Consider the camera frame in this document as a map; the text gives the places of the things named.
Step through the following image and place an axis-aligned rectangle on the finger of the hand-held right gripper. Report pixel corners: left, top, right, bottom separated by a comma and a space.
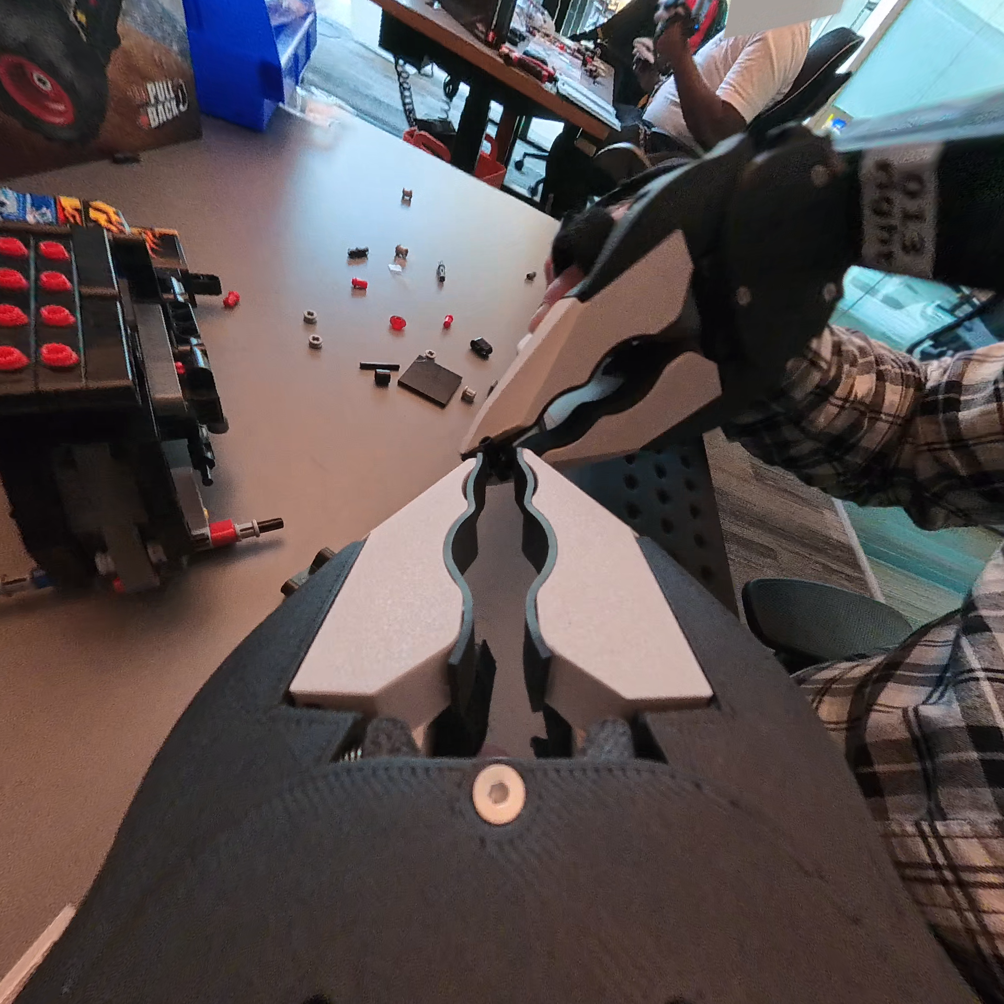
518, 349, 724, 472
460, 231, 701, 458

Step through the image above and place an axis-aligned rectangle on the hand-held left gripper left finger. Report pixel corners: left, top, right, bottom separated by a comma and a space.
289, 457, 483, 712

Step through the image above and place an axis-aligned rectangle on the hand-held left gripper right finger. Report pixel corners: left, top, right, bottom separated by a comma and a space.
518, 449, 715, 715

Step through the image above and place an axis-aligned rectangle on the short black toy beam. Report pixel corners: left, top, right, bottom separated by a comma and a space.
471, 438, 523, 485

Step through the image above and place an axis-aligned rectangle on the flame-printed toy truck model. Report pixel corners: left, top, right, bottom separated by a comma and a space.
0, 187, 285, 597

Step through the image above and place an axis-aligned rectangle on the person's right forearm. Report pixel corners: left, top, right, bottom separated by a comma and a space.
722, 325, 1004, 534

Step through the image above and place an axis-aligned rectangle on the grey desk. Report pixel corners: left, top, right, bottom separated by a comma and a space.
0, 102, 566, 982

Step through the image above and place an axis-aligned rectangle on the person's right hand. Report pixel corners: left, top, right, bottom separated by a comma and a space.
527, 265, 587, 336

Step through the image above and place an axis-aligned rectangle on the dark perforated panel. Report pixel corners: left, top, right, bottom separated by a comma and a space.
565, 438, 740, 614

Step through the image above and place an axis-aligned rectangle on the black flat square toy panel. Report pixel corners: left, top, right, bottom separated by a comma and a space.
397, 355, 464, 409

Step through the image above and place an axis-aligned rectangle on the black office chair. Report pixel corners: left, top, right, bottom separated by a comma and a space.
741, 579, 915, 669

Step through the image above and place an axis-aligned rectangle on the red crate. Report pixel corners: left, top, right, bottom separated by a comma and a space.
404, 128, 508, 188

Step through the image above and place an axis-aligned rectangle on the blue storage bin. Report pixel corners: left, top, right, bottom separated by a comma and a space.
182, 0, 318, 133

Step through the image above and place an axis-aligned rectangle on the toy truck set box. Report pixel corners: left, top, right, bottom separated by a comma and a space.
0, 0, 203, 181

